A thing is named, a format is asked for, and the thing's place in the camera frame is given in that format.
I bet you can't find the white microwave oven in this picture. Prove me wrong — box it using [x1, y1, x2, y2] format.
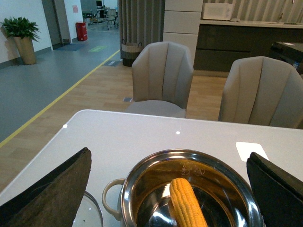
[202, 3, 234, 21]

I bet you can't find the glass pot lid with knob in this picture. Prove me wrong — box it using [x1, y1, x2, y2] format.
[72, 192, 103, 227]

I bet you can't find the dark kitchen counter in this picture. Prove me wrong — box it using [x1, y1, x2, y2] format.
[194, 22, 303, 72]

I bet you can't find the woven basket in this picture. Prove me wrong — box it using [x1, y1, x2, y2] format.
[121, 39, 143, 67]

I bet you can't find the beige chair on right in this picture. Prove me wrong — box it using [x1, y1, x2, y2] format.
[218, 56, 303, 129]

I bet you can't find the beige chair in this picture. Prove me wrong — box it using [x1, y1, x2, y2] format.
[218, 56, 303, 129]
[125, 41, 194, 118]

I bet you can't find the yellow corn cob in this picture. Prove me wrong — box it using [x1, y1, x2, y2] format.
[169, 178, 207, 227]

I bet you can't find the beige electric cooking pot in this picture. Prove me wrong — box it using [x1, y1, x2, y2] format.
[102, 149, 264, 227]

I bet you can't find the black cabinet appliance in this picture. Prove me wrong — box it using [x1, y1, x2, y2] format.
[269, 42, 303, 76]

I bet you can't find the grey curtain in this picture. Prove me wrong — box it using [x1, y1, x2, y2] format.
[118, 0, 165, 47]

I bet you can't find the red bin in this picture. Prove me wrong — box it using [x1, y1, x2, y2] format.
[75, 22, 88, 41]

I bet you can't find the white cabinet column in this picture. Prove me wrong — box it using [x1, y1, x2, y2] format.
[163, 0, 203, 60]

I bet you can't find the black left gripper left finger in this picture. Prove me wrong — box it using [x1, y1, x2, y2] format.
[0, 148, 92, 227]

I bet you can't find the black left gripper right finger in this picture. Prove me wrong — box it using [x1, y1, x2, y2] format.
[246, 152, 303, 227]

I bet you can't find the green potted plant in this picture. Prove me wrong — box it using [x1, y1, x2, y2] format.
[1, 17, 39, 65]

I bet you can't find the beige chair on left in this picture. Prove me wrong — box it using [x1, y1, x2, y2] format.
[125, 41, 194, 118]

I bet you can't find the grey office chair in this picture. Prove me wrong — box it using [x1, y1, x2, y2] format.
[106, 9, 118, 30]

